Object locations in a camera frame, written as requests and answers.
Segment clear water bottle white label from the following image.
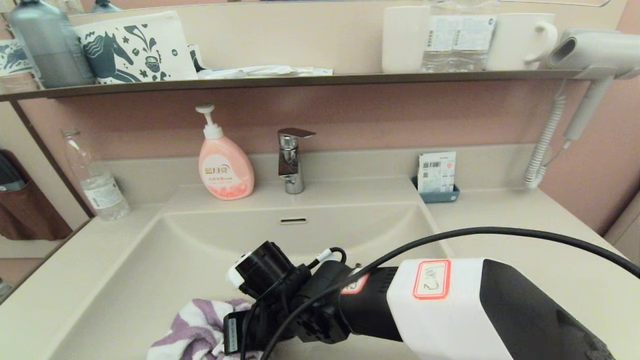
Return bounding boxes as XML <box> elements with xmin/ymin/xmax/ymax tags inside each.
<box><xmin>421</xmin><ymin>0</ymin><xmax>460</xmax><ymax>72</ymax></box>
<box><xmin>61</xmin><ymin>128</ymin><xmax>132</xmax><ymax>222</ymax></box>
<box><xmin>457</xmin><ymin>0</ymin><xmax>501</xmax><ymax>72</ymax></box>

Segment dark and white pouch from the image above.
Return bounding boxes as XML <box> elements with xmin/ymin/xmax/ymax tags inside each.
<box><xmin>188</xmin><ymin>45</ymin><xmax>207</xmax><ymax>73</ymax></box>

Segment pink soap pump bottle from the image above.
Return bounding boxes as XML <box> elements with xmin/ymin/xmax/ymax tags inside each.
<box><xmin>195</xmin><ymin>104</ymin><xmax>255</xmax><ymax>201</ymax></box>

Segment grey bottle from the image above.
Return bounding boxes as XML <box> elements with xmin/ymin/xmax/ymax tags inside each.
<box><xmin>8</xmin><ymin>0</ymin><xmax>97</xmax><ymax>89</ymax></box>

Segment beige sink basin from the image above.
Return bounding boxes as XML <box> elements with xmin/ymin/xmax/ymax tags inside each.
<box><xmin>47</xmin><ymin>176</ymin><xmax>513</xmax><ymax>360</ymax></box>

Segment chrome faucet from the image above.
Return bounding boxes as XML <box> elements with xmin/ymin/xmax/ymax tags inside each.
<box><xmin>277</xmin><ymin>128</ymin><xmax>317</xmax><ymax>195</ymax></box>

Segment white cup without handle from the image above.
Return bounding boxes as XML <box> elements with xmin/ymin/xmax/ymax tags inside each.
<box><xmin>381</xmin><ymin>6</ymin><xmax>431</xmax><ymax>74</ymax></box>

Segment grey hair dryer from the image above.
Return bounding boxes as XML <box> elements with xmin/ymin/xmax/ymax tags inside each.
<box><xmin>545</xmin><ymin>28</ymin><xmax>640</xmax><ymax>143</ymax></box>

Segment white coiled cord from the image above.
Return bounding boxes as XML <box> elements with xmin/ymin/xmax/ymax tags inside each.
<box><xmin>523</xmin><ymin>80</ymin><xmax>571</xmax><ymax>190</ymax></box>

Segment brown wall shelf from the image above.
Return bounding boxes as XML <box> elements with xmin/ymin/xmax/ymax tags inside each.
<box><xmin>0</xmin><ymin>69</ymin><xmax>586</xmax><ymax>102</ymax></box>

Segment white mug with handle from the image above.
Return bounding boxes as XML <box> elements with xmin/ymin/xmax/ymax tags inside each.
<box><xmin>485</xmin><ymin>12</ymin><xmax>558</xmax><ymax>71</ymax></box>

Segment white pouch horse print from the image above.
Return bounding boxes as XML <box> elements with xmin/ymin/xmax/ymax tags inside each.
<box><xmin>74</xmin><ymin>11</ymin><xmax>198</xmax><ymax>85</ymax></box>

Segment short black cable white plug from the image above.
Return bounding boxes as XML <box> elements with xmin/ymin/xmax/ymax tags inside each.
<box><xmin>302</xmin><ymin>246</ymin><xmax>348</xmax><ymax>273</ymax></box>

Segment brown mirror frame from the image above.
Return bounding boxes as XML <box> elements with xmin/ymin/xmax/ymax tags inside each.
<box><xmin>0</xmin><ymin>100</ymin><xmax>97</xmax><ymax>306</ymax></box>

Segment small blue tray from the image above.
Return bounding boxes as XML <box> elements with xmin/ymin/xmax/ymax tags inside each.
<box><xmin>411</xmin><ymin>175</ymin><xmax>460</xmax><ymax>203</ymax></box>

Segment black and white wrist camera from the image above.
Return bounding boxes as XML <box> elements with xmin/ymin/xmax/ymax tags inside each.
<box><xmin>227</xmin><ymin>241</ymin><xmax>298</xmax><ymax>301</ymax></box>

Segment long black cable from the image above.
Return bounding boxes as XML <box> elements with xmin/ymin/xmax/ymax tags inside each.
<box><xmin>240</xmin><ymin>226</ymin><xmax>640</xmax><ymax>360</ymax></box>

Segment white wrapped packets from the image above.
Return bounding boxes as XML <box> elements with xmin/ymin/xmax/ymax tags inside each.
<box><xmin>197</xmin><ymin>65</ymin><xmax>333</xmax><ymax>80</ymax></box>

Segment white printed packet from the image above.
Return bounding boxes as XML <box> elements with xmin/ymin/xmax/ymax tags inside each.
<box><xmin>417</xmin><ymin>151</ymin><xmax>457</xmax><ymax>193</ymax></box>

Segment purple white striped towel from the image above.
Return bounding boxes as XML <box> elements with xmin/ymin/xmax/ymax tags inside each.
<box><xmin>146</xmin><ymin>298</ymin><xmax>263</xmax><ymax>360</ymax></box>

